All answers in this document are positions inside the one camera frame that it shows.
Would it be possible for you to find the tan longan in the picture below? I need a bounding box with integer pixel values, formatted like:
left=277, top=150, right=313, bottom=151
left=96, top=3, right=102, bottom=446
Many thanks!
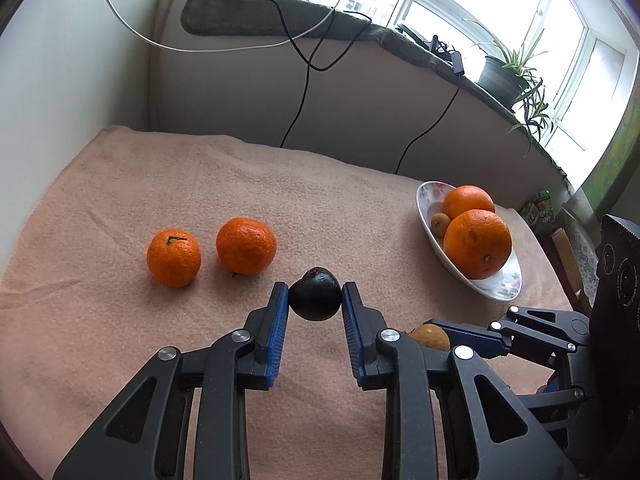
left=430, top=212, right=451, bottom=240
left=409, top=323, right=451, bottom=351

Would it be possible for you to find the large orange speckled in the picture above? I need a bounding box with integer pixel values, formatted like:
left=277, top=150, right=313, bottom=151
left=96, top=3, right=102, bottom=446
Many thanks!
left=442, top=209, right=512, bottom=280

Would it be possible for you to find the dark plum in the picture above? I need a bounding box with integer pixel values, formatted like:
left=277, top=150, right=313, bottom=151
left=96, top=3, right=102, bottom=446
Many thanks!
left=288, top=266, right=342, bottom=322

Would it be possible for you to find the cardboard box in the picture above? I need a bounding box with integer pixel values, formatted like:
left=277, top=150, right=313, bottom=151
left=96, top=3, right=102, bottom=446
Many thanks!
left=550, top=228, right=582, bottom=304

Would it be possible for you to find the green snack bag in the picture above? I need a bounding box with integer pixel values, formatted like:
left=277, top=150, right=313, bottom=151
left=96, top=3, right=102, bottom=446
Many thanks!
left=520, top=190, right=555, bottom=230

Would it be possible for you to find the large orange smooth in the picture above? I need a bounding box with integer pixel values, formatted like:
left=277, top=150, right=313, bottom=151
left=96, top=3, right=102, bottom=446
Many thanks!
left=442, top=185, right=495, bottom=220

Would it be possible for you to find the white floral plate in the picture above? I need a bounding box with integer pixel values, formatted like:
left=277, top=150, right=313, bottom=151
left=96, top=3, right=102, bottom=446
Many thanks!
left=416, top=181, right=523, bottom=302

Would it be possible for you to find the mandarin with stem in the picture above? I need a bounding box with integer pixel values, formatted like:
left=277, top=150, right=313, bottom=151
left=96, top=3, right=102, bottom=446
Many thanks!
left=146, top=229, right=202, bottom=288

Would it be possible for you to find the mandarin bumpy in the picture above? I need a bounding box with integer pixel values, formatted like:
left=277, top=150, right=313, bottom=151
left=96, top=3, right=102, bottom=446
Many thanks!
left=216, top=217, right=277, bottom=275

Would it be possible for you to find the potted spider plant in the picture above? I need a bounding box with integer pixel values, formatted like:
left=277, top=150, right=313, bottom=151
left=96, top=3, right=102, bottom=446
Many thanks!
left=465, top=18, right=558, bottom=143

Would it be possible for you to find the black clip device on sill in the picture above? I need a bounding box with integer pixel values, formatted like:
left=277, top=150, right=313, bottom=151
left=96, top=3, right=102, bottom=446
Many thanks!
left=396, top=23, right=465, bottom=76

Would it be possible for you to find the green windowsill cloth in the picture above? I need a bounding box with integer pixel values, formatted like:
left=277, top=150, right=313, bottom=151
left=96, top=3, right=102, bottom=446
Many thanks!
left=158, top=0, right=570, bottom=202

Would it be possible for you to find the black right camera box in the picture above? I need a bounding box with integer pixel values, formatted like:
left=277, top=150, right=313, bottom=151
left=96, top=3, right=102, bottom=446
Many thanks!
left=590, top=214, right=639, bottom=479

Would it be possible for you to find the black cable right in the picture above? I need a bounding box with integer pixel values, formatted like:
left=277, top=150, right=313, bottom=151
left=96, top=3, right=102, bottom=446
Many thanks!
left=392, top=71, right=462, bottom=176

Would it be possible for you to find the white cable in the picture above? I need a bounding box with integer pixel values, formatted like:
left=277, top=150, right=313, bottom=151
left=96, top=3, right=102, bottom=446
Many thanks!
left=89, top=0, right=346, bottom=54

